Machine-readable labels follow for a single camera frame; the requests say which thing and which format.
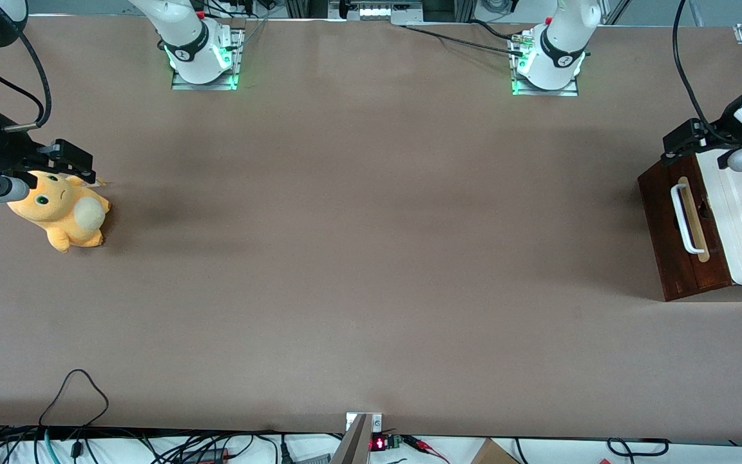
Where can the left arm gripper black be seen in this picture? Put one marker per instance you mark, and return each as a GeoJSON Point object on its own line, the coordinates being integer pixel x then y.
{"type": "Point", "coordinates": [725, 125]}

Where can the right arm gripper black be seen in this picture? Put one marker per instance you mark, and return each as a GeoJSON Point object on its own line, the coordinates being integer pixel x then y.
{"type": "Point", "coordinates": [9, 149]}

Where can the dark wooden drawer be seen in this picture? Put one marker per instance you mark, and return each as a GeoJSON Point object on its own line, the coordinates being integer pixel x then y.
{"type": "Point", "coordinates": [661, 212]}

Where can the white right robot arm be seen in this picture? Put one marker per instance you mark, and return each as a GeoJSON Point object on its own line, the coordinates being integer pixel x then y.
{"type": "Point", "coordinates": [184, 38]}

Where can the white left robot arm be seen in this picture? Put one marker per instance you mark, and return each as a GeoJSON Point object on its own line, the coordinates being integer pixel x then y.
{"type": "Point", "coordinates": [558, 45]}

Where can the orange plush toy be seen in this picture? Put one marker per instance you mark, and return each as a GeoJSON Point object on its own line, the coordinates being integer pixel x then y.
{"type": "Point", "coordinates": [62, 219]}

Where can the black power adapter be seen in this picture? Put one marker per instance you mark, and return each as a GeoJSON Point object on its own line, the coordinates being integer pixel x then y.
{"type": "Point", "coordinates": [207, 456]}

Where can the brown cardboard piece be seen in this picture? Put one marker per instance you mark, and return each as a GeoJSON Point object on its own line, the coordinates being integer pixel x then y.
{"type": "Point", "coordinates": [493, 454]}

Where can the red clip lead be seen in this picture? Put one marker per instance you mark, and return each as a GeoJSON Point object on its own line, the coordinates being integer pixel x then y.
{"type": "Point", "coordinates": [426, 446]}

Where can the red display circuit board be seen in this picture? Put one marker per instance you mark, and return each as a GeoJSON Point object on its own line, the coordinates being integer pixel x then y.
{"type": "Point", "coordinates": [379, 443]}

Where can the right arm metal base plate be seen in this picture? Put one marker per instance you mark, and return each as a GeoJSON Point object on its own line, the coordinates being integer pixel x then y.
{"type": "Point", "coordinates": [181, 86]}

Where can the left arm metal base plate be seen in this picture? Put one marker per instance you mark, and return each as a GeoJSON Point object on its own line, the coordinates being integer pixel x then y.
{"type": "Point", "coordinates": [564, 92]}

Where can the aluminium frame with light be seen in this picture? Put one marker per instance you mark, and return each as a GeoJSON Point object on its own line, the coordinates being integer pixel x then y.
{"type": "Point", "coordinates": [409, 9]}

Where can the grey camera mount bar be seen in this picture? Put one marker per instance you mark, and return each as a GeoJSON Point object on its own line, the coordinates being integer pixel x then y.
{"type": "Point", "coordinates": [351, 448]}

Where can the silver camera mount bracket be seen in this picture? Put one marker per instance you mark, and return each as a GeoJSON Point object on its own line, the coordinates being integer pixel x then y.
{"type": "Point", "coordinates": [376, 422]}

